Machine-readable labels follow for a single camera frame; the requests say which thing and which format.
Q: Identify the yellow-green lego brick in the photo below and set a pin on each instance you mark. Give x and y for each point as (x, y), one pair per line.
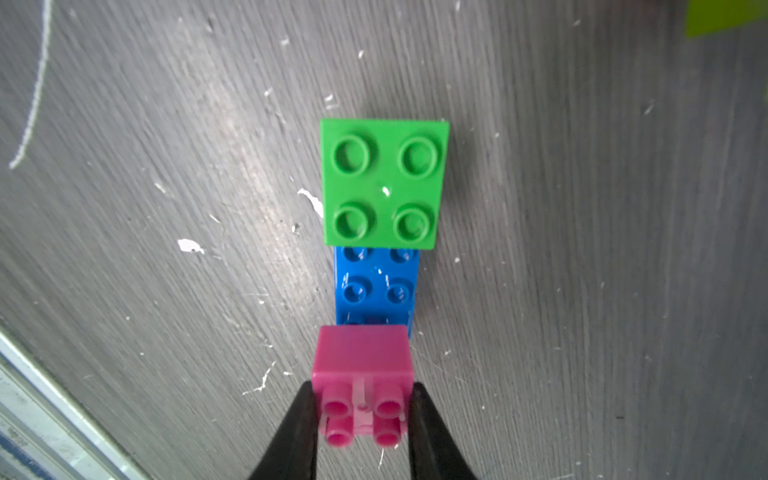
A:
(709, 16)

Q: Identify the pink lego brick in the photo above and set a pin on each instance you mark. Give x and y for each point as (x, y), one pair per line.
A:
(363, 380)

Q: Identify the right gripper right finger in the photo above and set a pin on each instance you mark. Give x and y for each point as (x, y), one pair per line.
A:
(433, 453)

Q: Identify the blue long lego brick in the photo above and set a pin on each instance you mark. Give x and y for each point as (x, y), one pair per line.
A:
(375, 286)

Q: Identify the dark green lego brick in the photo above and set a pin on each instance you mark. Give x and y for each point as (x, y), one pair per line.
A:
(382, 181)

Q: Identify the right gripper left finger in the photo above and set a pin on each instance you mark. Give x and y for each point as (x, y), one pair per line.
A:
(292, 452)

